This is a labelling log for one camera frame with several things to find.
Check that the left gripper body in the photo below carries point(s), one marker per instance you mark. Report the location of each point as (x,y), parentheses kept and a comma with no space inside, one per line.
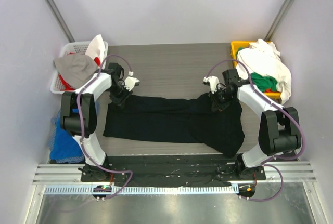
(119,95)

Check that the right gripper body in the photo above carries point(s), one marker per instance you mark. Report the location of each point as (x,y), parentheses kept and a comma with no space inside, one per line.
(218,102)

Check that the black t shirt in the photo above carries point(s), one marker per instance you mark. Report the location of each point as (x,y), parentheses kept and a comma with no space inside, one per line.
(157,119)

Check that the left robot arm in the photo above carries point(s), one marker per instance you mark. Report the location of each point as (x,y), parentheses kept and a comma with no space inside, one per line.
(78,116)

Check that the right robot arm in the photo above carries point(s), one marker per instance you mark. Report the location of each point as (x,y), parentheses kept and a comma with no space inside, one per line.
(279,127)

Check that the green t shirt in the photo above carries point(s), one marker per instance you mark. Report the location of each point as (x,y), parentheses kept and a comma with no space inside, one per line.
(265,84)

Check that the beige grey shirt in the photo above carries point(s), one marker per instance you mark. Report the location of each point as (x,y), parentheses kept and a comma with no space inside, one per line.
(76,69)

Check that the white and red garment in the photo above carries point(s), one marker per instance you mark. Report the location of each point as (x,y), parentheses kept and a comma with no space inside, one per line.
(97,50)

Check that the yellow plastic bin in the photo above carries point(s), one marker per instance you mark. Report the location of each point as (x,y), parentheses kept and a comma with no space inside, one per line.
(236,46)

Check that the white t shirt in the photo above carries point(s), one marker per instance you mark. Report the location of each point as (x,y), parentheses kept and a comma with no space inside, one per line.
(264,58)

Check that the white plastic laundry basket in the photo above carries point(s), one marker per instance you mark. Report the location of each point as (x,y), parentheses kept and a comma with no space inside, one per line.
(57,87)

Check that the solid blue shirt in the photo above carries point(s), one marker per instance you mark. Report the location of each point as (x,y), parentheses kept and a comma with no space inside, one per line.
(62,146)

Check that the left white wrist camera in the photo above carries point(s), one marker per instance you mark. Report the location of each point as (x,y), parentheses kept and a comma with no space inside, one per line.
(131,81)

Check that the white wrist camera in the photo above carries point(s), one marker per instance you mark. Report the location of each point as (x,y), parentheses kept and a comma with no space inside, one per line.
(131,81)
(213,82)

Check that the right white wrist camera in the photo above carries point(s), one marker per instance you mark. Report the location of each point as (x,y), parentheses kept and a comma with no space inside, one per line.
(213,82)

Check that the aluminium rail frame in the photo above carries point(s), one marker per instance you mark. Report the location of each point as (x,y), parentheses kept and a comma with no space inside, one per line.
(67,174)

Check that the white slotted cable duct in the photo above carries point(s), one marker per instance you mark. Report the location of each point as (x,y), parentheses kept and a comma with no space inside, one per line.
(97,190)

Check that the left corner aluminium post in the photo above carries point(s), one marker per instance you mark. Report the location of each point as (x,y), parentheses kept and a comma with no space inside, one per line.
(60,20)

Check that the corner aluminium post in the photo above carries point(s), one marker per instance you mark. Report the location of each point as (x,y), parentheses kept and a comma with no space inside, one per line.
(283,10)
(60,20)

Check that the right corner aluminium post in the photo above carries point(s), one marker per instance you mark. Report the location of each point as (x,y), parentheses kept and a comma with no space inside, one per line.
(283,10)

